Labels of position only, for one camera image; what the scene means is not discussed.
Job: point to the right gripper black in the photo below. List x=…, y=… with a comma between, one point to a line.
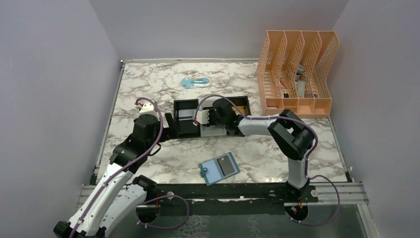
x=211, y=110

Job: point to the blue leather card holder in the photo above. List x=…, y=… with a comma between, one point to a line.
x=219, y=168

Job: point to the black right tray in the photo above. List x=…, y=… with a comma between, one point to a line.
x=241, y=105

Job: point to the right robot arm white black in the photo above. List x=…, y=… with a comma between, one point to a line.
x=295, y=139

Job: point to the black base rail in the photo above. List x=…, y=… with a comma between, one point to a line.
x=278, y=192

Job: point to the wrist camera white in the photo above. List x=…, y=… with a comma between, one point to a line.
x=147, y=108
x=201, y=117

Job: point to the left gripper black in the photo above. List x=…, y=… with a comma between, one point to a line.
x=168, y=133

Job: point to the black left tray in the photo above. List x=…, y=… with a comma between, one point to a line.
x=185, y=128

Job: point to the black tray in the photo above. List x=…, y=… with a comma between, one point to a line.
x=241, y=105
x=185, y=128

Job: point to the blue blister pack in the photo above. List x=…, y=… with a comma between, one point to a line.
x=193, y=82

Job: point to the grey item in organizer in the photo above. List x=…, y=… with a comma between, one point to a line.
x=300, y=88

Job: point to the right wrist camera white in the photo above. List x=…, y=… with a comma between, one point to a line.
x=201, y=117

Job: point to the orange plastic file organizer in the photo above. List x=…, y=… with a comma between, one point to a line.
x=281, y=54

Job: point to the white credit card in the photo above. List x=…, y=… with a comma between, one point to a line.
x=186, y=114

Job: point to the gold card in right tray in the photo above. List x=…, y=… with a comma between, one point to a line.
x=241, y=109

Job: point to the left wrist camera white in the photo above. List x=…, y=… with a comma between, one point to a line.
x=147, y=108

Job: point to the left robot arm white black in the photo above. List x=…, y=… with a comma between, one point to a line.
x=103, y=210

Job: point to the white middle tray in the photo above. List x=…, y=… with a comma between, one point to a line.
x=213, y=130

